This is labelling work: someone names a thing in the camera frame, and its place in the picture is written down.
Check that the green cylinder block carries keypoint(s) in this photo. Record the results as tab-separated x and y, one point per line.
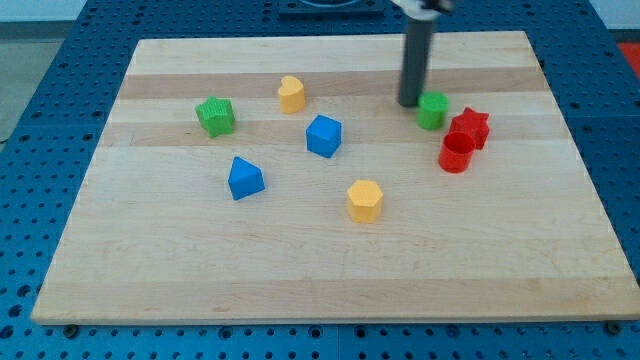
432	110

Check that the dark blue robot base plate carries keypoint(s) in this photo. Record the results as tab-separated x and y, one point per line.
291	8

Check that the yellow hexagon block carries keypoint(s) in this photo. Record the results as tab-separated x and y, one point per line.
364	201

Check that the blue cube block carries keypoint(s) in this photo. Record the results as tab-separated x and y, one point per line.
324	136

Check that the red star block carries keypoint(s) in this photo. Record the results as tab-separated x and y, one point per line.
473	123

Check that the red cylinder block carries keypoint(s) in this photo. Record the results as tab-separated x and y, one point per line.
456	152

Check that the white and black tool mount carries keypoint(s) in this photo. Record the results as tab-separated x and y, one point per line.
425	9

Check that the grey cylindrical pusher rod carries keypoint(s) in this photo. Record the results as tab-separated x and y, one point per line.
415	61

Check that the yellow heart block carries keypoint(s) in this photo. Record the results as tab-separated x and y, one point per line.
291	95

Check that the blue triangular block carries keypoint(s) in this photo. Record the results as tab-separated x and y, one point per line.
245	178

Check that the green star block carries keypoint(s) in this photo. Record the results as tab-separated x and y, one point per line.
216	116

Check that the wooden board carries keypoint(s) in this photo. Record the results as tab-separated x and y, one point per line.
155	238

